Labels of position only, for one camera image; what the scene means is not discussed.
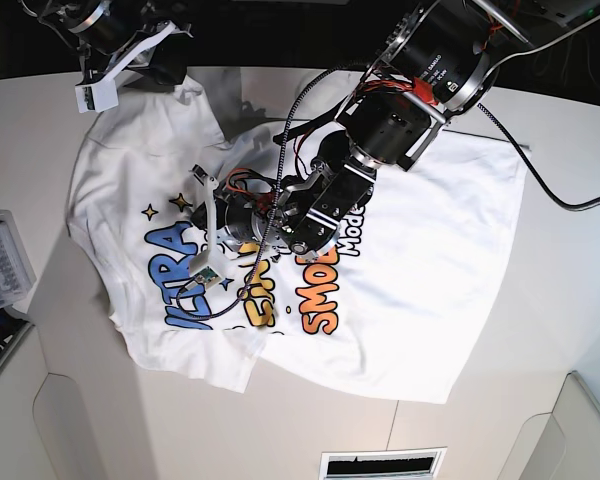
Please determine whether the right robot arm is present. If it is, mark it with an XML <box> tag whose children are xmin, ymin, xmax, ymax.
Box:
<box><xmin>20</xmin><ymin>1</ymin><xmax>190</xmax><ymax>86</ymax></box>

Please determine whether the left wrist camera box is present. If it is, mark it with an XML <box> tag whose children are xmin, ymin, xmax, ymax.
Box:
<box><xmin>189</xmin><ymin>249</ymin><xmax>228</xmax><ymax>291</ymax></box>

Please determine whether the clear plastic parts box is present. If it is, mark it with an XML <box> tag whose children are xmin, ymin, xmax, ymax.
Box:
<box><xmin>0</xmin><ymin>210</ymin><xmax>36</xmax><ymax>309</ymax></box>

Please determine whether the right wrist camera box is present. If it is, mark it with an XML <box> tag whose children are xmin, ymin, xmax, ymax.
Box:
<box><xmin>75</xmin><ymin>81</ymin><xmax>119</xmax><ymax>113</ymax></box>

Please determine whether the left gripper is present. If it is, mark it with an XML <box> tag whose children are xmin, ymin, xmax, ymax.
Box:
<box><xmin>190</xmin><ymin>168</ymin><xmax>275</xmax><ymax>255</ymax></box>

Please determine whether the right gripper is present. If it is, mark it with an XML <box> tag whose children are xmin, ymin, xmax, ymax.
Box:
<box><xmin>74</xmin><ymin>17</ymin><xmax>192</xmax><ymax>85</ymax></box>

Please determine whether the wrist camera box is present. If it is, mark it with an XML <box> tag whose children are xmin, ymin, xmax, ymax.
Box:
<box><xmin>75</xmin><ymin>81</ymin><xmax>119</xmax><ymax>113</ymax></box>
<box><xmin>189</xmin><ymin>249</ymin><xmax>228</xmax><ymax>291</ymax></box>

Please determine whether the braided camera cable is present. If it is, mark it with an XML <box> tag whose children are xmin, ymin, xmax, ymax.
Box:
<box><xmin>175</xmin><ymin>239</ymin><xmax>271</xmax><ymax>321</ymax></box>

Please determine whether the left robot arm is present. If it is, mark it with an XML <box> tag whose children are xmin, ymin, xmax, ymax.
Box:
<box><xmin>191</xmin><ymin>1</ymin><xmax>600</xmax><ymax>259</ymax></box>

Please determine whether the white printed t-shirt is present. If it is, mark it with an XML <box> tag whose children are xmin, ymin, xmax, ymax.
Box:
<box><xmin>66</xmin><ymin>79</ymin><xmax>526</xmax><ymax>404</ymax></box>

